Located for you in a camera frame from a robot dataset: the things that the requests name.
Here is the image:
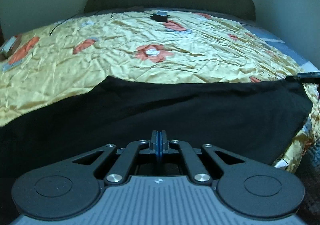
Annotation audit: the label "black pants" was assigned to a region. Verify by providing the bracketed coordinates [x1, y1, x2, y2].
[1, 76, 313, 224]

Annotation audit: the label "yellow floral bedsheet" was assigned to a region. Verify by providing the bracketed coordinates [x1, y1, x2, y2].
[1, 12, 319, 172]

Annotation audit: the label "black power adapter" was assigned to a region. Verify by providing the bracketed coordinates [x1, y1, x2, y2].
[150, 10, 168, 22]

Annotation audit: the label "small packaged box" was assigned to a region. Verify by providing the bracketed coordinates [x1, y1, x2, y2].
[0, 35, 22, 61]

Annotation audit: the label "black cable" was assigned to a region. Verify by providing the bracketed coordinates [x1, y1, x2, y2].
[48, 8, 155, 37]

